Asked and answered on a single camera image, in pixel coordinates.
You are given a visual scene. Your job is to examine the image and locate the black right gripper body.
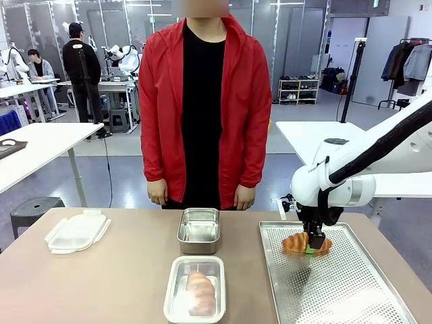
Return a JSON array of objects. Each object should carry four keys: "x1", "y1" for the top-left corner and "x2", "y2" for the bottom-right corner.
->
[{"x1": 301, "y1": 206, "x2": 325, "y2": 234}]

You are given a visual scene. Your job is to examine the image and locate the golden brown croissant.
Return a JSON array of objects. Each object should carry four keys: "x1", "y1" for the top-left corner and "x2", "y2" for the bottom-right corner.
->
[{"x1": 281, "y1": 232, "x2": 333, "y2": 257}]

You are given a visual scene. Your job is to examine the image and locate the elongated brown bread roll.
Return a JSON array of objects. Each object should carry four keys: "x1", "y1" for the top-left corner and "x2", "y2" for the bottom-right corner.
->
[{"x1": 185, "y1": 271, "x2": 217, "y2": 317}]

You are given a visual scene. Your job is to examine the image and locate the person's left forearm red sleeve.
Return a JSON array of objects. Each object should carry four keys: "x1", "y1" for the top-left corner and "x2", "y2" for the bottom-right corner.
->
[{"x1": 236, "y1": 134, "x2": 273, "y2": 190}]

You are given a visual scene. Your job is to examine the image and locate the person's right forearm red sleeve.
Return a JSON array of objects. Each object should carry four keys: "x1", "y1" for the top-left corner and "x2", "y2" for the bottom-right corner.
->
[{"x1": 140, "y1": 134, "x2": 170, "y2": 185}]

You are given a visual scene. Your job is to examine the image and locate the small deep steel container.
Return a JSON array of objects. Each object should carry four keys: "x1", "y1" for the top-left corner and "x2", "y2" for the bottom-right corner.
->
[{"x1": 176, "y1": 207, "x2": 221, "y2": 255}]

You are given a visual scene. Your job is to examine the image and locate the large shallow steel container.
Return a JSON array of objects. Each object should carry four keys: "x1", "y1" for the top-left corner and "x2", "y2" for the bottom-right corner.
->
[{"x1": 165, "y1": 258, "x2": 224, "y2": 321}]

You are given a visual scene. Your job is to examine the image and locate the person's left hand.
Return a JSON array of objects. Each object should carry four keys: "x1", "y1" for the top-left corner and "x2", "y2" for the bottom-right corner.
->
[{"x1": 234, "y1": 184, "x2": 257, "y2": 211}]

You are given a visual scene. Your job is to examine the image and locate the person's right hand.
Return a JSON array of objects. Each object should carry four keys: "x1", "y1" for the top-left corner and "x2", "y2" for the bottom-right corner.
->
[{"x1": 147, "y1": 180, "x2": 169, "y2": 206}]

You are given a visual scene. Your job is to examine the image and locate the perforated metal baking tray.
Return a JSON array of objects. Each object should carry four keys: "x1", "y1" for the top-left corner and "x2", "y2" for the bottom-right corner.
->
[{"x1": 259, "y1": 221, "x2": 419, "y2": 324}]

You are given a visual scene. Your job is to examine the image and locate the white side table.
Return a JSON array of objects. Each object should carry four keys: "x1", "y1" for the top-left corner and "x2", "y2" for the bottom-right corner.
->
[
  {"x1": 0, "y1": 121, "x2": 105, "y2": 207},
  {"x1": 275, "y1": 120, "x2": 432, "y2": 217}
]

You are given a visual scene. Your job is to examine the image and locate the white shoe rack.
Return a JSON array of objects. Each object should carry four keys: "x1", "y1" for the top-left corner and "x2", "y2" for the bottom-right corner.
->
[{"x1": 278, "y1": 74, "x2": 321, "y2": 105}]

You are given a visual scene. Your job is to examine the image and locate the pile of black bags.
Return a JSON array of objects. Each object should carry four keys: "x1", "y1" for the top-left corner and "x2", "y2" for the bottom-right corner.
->
[{"x1": 320, "y1": 66, "x2": 348, "y2": 95}]

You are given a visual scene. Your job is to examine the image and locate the black utility cart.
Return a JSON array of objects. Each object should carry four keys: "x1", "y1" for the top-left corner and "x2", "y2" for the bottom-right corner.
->
[{"x1": 394, "y1": 99, "x2": 421, "y2": 112}]

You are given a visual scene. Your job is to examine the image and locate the person in red jacket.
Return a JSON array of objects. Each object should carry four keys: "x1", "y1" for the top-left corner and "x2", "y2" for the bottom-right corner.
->
[{"x1": 138, "y1": 13, "x2": 273, "y2": 211}]

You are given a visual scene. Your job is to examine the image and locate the dark hanging jacket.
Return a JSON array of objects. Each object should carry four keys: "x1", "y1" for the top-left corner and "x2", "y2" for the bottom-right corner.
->
[{"x1": 381, "y1": 42, "x2": 411, "y2": 90}]

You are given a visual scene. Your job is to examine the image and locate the grey hanging jacket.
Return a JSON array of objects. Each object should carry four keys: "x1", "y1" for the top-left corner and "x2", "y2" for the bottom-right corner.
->
[{"x1": 403, "y1": 43, "x2": 432, "y2": 82}]

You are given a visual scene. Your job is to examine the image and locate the grey step stool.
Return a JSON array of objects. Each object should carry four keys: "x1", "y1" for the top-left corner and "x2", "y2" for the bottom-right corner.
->
[{"x1": 108, "y1": 108, "x2": 131, "y2": 134}]

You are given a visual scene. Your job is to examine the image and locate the grey background workbench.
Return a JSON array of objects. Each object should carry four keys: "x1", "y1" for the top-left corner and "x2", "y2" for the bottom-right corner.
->
[{"x1": 57, "y1": 76, "x2": 140, "y2": 134}]

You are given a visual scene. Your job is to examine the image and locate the black tripod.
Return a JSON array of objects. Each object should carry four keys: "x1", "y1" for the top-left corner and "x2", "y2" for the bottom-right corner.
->
[{"x1": 77, "y1": 47, "x2": 114, "y2": 139}]

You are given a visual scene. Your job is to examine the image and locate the dark grey plastic stool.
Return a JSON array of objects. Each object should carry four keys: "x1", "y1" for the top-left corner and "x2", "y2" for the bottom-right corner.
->
[{"x1": 9, "y1": 196, "x2": 67, "y2": 240}]

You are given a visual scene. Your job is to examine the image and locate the standing man in black cap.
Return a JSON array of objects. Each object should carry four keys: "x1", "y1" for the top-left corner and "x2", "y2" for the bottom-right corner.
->
[{"x1": 62, "y1": 22, "x2": 103, "y2": 124}]

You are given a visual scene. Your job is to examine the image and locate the seated man in grey hoodie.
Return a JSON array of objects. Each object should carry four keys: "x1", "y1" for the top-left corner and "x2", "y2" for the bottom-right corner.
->
[{"x1": 26, "y1": 49, "x2": 59, "y2": 116}]

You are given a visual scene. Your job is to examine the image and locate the blue chair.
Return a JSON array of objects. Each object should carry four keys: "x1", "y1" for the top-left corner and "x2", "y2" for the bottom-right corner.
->
[{"x1": 0, "y1": 109, "x2": 23, "y2": 136}]

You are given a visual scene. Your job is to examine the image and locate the white background desk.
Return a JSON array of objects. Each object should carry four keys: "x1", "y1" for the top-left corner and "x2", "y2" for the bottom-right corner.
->
[{"x1": 0, "y1": 78, "x2": 67, "y2": 124}]

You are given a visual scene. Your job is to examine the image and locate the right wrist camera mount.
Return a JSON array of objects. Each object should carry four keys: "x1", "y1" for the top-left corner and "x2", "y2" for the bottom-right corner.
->
[{"x1": 277, "y1": 194, "x2": 298, "y2": 221}]

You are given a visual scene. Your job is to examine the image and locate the right arm black cable sleeve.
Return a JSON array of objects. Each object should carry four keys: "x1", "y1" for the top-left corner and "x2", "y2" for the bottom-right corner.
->
[{"x1": 317, "y1": 101, "x2": 432, "y2": 223}]

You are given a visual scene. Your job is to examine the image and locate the black camera stand pole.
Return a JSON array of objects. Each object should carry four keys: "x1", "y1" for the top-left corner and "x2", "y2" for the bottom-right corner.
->
[{"x1": 340, "y1": 37, "x2": 368, "y2": 124}]

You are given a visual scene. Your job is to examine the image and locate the dark brown frame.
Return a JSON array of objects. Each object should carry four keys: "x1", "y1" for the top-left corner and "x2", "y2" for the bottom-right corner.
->
[{"x1": 0, "y1": 138, "x2": 29, "y2": 161}]

